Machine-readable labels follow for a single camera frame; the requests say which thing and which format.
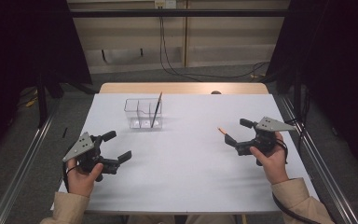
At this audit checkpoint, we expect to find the black frame bar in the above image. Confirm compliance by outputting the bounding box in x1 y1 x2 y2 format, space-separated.
69 8 290 19

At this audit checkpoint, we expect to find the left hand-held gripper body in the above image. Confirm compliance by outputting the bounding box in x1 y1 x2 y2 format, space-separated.
62 132 120 183

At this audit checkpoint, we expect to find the black metal stand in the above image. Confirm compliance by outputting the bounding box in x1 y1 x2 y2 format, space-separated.
35 73 49 129

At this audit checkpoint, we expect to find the aluminium floor rail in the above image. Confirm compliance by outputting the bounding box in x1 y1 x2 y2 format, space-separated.
0 99 62 224
279 94 358 224

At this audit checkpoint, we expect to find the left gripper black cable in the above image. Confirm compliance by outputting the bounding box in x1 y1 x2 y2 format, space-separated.
62 161 77 193

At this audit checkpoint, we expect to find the black curtain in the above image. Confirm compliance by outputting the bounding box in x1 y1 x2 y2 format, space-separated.
265 0 358 172
0 0 93 169

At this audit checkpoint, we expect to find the black power cable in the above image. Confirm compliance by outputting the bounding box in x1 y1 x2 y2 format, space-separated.
158 7 206 82
160 7 269 79

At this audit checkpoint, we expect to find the white wall socket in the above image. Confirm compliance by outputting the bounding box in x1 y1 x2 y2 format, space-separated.
154 0 177 9

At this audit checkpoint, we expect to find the white table board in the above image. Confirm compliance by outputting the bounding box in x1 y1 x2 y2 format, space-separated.
50 92 320 214

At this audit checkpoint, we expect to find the person's right hand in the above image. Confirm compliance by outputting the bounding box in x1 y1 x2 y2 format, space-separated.
249 132 290 185

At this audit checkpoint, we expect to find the person's left hand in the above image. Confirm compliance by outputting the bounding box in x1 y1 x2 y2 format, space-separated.
66 157 104 199

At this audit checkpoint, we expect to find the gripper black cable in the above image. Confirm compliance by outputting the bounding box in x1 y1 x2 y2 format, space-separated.
271 138 323 224
62 161 77 193

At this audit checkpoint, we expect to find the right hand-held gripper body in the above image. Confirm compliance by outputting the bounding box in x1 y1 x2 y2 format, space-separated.
236 116 296 167

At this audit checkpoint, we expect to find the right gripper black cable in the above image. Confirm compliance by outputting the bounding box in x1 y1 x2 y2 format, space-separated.
271 138 323 224

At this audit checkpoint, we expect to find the clear acrylic pen holder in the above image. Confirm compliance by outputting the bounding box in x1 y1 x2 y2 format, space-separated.
124 97 163 131

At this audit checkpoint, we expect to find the dark green pencil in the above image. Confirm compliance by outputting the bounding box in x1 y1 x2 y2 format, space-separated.
150 91 163 129

